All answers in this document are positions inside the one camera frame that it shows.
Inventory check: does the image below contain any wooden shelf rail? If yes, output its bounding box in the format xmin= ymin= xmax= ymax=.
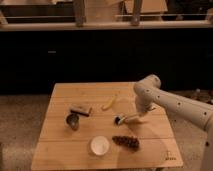
xmin=0 ymin=20 xmax=213 ymax=31

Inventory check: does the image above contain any left wooden post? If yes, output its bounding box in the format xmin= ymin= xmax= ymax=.
xmin=73 ymin=0 xmax=86 ymax=27

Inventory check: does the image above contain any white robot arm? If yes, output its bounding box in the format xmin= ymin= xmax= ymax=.
xmin=133 ymin=74 xmax=213 ymax=171

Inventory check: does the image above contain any dark metal cup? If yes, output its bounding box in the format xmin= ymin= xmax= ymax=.
xmin=66 ymin=114 xmax=79 ymax=131

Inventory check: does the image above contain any wooden post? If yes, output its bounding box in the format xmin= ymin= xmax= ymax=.
xmin=131 ymin=0 xmax=143 ymax=26
xmin=73 ymin=0 xmax=86 ymax=27

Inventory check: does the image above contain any brown wooden block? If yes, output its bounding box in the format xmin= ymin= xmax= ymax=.
xmin=70 ymin=105 xmax=92 ymax=117

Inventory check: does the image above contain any yellow banana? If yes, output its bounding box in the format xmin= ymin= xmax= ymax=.
xmin=101 ymin=96 xmax=117 ymax=111

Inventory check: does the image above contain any dark grape bunch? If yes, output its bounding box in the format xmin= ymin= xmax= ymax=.
xmin=112 ymin=136 xmax=140 ymax=151

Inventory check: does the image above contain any white bowl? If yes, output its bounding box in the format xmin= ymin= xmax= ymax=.
xmin=90 ymin=136 xmax=110 ymax=156

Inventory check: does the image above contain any right wooden post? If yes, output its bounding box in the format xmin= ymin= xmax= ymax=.
xmin=131 ymin=0 xmax=143 ymax=26

